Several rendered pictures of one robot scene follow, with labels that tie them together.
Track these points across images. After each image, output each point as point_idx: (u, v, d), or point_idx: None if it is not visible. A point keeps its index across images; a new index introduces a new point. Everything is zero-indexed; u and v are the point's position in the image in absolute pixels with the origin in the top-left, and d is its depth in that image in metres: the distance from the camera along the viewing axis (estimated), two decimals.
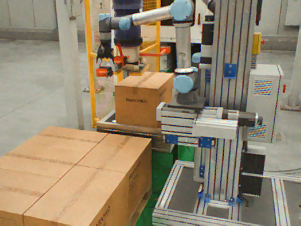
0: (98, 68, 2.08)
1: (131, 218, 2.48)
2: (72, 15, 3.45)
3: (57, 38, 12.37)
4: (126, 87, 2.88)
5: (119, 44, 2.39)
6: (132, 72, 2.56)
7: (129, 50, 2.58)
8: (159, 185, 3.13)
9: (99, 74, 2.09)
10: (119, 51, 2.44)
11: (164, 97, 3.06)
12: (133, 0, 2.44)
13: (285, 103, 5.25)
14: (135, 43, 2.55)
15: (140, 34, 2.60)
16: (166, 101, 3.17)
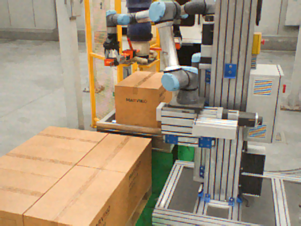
0: (105, 59, 2.37)
1: (131, 218, 2.48)
2: (72, 15, 3.45)
3: (57, 38, 12.37)
4: (126, 87, 2.88)
5: (129, 39, 2.67)
6: (141, 64, 2.84)
7: (140, 44, 2.85)
8: (159, 185, 3.13)
9: (106, 64, 2.39)
10: (129, 45, 2.72)
11: (164, 97, 3.06)
12: None
13: (285, 103, 5.25)
14: (144, 38, 2.82)
15: (151, 30, 2.87)
16: (166, 101, 3.17)
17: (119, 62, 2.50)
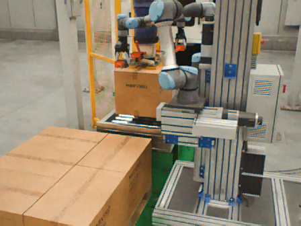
0: (116, 61, 2.45)
1: (131, 218, 2.48)
2: (72, 15, 3.45)
3: (57, 38, 12.37)
4: (125, 72, 2.83)
5: (137, 42, 2.75)
6: (148, 66, 2.92)
7: (146, 46, 2.93)
8: (159, 185, 3.13)
9: (116, 66, 2.46)
10: (136, 48, 2.80)
11: None
12: None
13: (285, 103, 5.25)
14: (151, 40, 2.90)
15: (157, 33, 2.95)
16: None
17: (129, 64, 2.58)
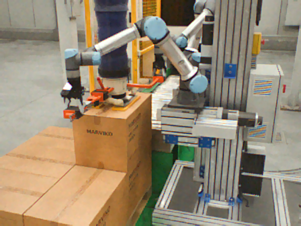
0: (65, 109, 1.85)
1: (131, 218, 2.48)
2: (72, 15, 3.45)
3: (57, 38, 12.37)
4: (86, 116, 2.23)
5: (99, 78, 2.14)
6: (115, 106, 2.31)
7: (113, 81, 2.33)
8: (159, 185, 3.13)
9: (66, 117, 1.86)
10: (99, 85, 2.20)
11: (138, 126, 2.41)
12: (117, 1, 2.13)
13: (285, 103, 5.25)
14: (119, 74, 2.29)
15: (127, 64, 2.35)
16: (142, 129, 2.52)
17: (85, 110, 1.98)
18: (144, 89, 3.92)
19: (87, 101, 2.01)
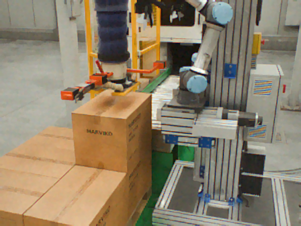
0: (62, 91, 1.81)
1: (131, 218, 2.48)
2: (72, 15, 3.45)
3: (57, 38, 12.37)
4: (86, 116, 2.23)
5: (98, 61, 2.11)
6: (115, 91, 2.28)
7: (113, 66, 2.29)
8: (159, 185, 3.13)
9: (63, 98, 1.82)
10: (98, 68, 2.16)
11: (138, 126, 2.42)
12: (117, 1, 2.13)
13: (285, 103, 5.25)
14: (119, 58, 2.25)
15: (127, 48, 2.31)
16: (142, 129, 2.52)
17: (83, 93, 1.94)
18: (144, 89, 3.92)
19: (84, 84, 1.98)
